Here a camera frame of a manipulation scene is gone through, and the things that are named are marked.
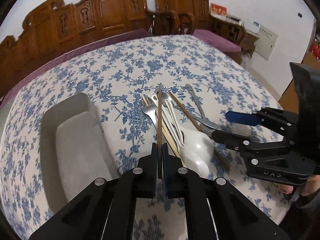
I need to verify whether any small metal spoon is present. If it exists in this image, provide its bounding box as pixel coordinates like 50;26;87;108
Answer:
185;84;206;119

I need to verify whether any white wall cabinet door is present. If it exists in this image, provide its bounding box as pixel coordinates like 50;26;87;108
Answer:
254;25;278;61

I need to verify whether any wooden side table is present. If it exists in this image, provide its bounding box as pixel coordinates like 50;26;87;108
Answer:
210;16;259;55

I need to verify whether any dark brown chopstick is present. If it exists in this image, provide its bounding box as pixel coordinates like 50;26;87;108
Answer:
169;92;230;171
157;86;162;148

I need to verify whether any red box on side table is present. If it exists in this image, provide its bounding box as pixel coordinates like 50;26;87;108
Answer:
210;3;227;17

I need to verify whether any white plastic fork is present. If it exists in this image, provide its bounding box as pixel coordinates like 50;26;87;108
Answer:
150;93;185;148

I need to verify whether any carved wooden armchair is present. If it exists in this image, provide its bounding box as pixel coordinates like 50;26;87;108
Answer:
151;0;212;35

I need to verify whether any purple sofa cushion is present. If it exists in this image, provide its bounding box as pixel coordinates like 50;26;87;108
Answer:
1;29;152;108

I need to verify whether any blue floral tablecloth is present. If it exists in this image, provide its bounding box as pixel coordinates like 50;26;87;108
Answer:
1;35;282;239

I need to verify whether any white plastic spoon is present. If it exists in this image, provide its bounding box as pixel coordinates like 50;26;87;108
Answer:
164;99;214;178

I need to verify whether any carved wooden sofa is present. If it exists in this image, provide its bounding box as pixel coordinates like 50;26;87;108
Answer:
1;0;151;96

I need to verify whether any person's right hand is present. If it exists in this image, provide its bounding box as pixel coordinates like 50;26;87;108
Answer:
277;173;320;197

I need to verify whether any purple armchair cushion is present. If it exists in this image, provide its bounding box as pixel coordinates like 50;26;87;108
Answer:
193;29;241;53

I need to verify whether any metal rectangular tray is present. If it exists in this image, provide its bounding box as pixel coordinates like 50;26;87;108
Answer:
40;93;119;213

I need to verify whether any metal fork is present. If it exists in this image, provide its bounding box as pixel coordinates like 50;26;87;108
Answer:
140;95;158;129

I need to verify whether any light bamboo chopstick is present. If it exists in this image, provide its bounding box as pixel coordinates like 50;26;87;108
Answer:
162;123;186;167

